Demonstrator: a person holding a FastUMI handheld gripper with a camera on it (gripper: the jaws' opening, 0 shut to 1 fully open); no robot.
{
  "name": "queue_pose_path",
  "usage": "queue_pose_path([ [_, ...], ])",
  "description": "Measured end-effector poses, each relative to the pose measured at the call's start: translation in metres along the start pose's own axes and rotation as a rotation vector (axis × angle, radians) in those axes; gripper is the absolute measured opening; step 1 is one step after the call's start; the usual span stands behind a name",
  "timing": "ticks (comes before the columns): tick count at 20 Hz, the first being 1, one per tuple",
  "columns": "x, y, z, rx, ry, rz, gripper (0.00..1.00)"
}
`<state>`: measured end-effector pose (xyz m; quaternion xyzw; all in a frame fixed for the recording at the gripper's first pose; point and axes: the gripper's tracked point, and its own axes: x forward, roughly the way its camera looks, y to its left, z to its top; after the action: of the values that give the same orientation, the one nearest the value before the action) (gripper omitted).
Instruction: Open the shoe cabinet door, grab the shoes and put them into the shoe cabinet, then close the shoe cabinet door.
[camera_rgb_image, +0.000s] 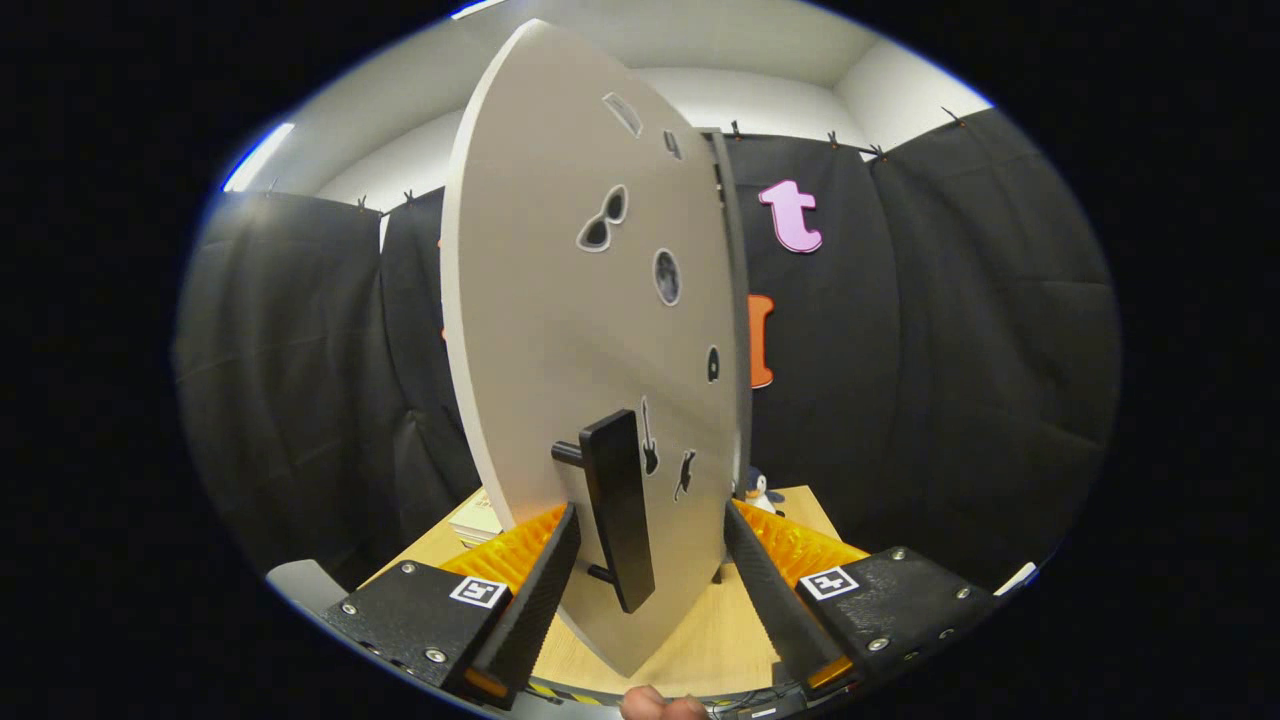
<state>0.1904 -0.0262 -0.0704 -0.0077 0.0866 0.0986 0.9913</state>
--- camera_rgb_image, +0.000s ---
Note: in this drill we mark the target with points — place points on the yellow edged book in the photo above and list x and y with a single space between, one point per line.
480 538

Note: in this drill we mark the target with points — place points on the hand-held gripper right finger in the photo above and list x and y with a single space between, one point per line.
770 600

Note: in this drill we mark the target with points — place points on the small penguin toy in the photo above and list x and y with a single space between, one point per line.
760 492

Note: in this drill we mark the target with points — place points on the beige shoe cabinet door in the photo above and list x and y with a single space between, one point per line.
540 300

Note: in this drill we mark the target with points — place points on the yellow black hazard tape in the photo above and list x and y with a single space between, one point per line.
545 690

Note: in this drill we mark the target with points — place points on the long ceiling light panel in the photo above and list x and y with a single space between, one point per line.
478 8

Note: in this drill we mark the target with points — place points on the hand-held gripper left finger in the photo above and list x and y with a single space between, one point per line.
540 610

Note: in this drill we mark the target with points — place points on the black backdrop cloth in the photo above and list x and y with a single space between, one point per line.
950 350

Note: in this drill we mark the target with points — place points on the beige cover book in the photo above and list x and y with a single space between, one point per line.
478 512

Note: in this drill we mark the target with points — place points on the narrow ceiling light strip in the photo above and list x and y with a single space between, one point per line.
258 158

